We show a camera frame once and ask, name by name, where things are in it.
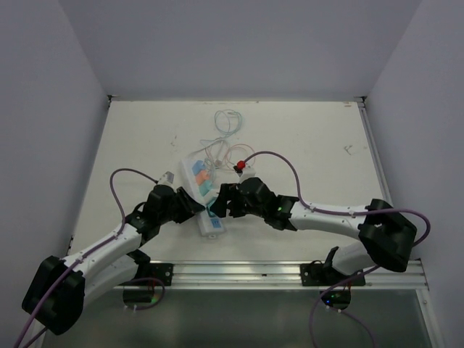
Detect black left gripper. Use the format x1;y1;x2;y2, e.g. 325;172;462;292
158;186;204;224

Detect white power strip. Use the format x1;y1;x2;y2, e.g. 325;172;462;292
180;158;225;239

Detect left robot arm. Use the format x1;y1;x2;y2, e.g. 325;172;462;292
22;185;205;335

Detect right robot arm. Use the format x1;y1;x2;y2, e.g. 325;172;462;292
210;178;417;286

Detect teal plug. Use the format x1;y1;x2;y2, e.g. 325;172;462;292
198;180;218;199

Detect salmon pink plug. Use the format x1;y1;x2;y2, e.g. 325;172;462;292
195;170;210;186

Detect light blue plug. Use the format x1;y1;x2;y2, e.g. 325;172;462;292
191;160;207;176

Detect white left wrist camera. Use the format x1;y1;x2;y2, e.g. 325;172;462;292
157;171;175;186

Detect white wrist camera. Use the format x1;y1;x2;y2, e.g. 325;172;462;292
157;171;175;186
233;160;256;183

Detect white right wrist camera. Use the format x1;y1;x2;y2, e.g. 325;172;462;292
233;160;256;183

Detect thin coloured charger cables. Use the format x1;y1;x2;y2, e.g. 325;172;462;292
184;108;260;175

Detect aluminium mounting rail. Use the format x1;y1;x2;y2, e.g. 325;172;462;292
108;259;431;291

